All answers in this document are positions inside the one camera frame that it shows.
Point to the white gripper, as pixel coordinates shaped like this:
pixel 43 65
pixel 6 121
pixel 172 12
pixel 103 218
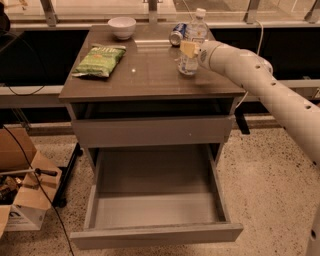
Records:
pixel 205 55

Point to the clear plastic water bottle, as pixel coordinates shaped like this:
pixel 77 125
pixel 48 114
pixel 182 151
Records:
pixel 196 31

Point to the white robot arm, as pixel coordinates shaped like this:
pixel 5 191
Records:
pixel 298 116

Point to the grey drawer cabinet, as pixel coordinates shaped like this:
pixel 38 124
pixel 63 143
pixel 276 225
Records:
pixel 146 84

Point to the closed grey top drawer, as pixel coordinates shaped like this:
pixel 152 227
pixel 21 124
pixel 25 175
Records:
pixel 152 131

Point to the open grey middle drawer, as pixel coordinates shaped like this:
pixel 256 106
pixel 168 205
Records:
pixel 154 196

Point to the blue soda can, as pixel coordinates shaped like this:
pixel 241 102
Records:
pixel 177 34

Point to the white ceramic bowl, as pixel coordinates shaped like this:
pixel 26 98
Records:
pixel 122 27

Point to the green chip bag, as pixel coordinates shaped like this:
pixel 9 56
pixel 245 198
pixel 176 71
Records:
pixel 100 61

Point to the black stand leg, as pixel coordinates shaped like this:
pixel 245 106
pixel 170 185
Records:
pixel 60 198

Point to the brown cardboard box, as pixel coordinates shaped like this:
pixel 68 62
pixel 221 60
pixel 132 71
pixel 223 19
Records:
pixel 36 193

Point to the black handled tool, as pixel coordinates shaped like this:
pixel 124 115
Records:
pixel 35 170

